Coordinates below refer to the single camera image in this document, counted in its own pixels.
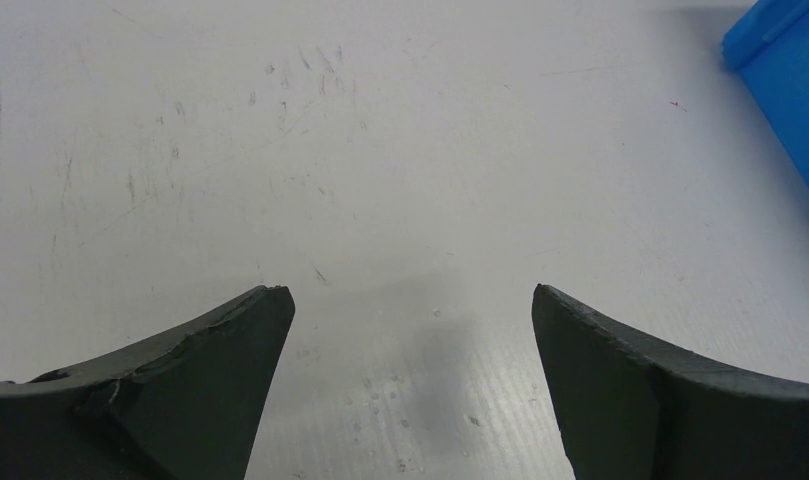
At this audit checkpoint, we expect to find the blue plastic bin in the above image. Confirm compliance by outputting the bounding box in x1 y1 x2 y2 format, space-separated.
721 0 809 189

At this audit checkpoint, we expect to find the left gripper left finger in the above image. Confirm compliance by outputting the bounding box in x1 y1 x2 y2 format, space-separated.
0 286 295 479

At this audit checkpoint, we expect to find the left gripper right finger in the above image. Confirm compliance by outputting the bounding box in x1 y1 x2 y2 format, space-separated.
531 285 809 479

